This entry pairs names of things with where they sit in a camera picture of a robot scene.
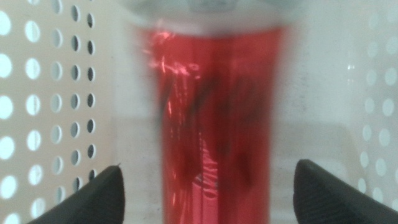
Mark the red cola can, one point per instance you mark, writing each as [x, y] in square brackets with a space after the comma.
[217, 124]

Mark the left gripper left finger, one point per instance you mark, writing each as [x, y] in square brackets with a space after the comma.
[99, 199]

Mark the white perforated plastic basket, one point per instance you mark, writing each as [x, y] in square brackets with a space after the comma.
[18, 87]

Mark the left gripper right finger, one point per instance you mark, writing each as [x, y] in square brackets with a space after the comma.
[323, 199]

